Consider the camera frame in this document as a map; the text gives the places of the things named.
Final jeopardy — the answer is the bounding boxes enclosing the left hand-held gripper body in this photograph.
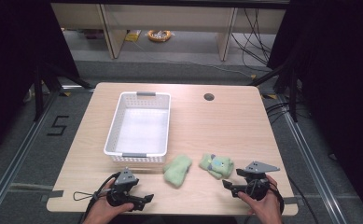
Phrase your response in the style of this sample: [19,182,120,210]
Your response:
[105,167,140,208]

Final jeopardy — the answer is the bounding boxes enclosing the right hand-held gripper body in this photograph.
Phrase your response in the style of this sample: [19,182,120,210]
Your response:
[244,161,281,202]

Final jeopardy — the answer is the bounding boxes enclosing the green fuzzy sock with face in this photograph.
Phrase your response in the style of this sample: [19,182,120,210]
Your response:
[198,152,235,181]

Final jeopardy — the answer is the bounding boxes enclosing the plain green fuzzy sock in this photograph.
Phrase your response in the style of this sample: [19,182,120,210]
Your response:
[162,154,193,189]

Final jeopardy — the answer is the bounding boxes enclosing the white plastic basket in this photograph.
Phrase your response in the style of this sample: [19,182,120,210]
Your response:
[103,91,172,164]

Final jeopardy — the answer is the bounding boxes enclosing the person's right hand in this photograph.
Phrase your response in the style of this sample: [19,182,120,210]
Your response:
[237,175,285,224]

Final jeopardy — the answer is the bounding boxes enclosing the person's left hand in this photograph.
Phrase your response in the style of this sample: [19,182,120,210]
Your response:
[82,178,135,224]

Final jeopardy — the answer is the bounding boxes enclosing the black metal stand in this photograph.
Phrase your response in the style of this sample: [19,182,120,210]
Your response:
[246,63,299,123]
[32,61,93,123]

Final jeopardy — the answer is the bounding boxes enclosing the dark curtain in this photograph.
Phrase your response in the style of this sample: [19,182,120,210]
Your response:
[267,0,363,217]
[0,0,81,161]

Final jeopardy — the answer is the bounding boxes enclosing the yellow packet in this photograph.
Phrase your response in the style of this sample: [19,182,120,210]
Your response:
[124,29,143,43]

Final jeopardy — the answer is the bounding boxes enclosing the beige wooden desk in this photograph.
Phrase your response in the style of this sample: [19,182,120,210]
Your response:
[50,2,288,63]

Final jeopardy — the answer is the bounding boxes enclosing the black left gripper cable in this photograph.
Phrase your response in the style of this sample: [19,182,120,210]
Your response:
[81,171,123,224]

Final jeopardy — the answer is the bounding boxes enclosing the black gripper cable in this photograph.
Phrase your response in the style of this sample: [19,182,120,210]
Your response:
[267,181,286,217]
[81,171,123,224]

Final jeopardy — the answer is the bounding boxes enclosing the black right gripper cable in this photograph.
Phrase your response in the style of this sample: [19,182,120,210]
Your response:
[267,181,286,217]

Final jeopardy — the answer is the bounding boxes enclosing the thin wire loop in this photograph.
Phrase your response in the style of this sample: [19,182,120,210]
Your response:
[73,190,109,203]

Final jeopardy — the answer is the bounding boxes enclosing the long black floor cable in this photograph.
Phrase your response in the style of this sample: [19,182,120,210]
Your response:
[286,175,321,224]

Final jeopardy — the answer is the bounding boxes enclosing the aluminium floor rail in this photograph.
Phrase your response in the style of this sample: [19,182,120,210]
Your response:
[0,89,62,217]
[276,93,349,224]

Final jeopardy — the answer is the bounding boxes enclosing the black floor cables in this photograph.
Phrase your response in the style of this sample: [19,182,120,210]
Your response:
[263,100,312,121]

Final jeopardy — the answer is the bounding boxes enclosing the white floor cable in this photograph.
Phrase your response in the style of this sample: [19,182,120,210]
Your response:
[132,41,256,78]

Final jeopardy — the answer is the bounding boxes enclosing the bundle of black cables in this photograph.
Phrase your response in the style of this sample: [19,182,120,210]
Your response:
[230,7,274,67]

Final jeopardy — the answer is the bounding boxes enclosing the yellow cable coil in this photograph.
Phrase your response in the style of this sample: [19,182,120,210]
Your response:
[147,29,174,44]

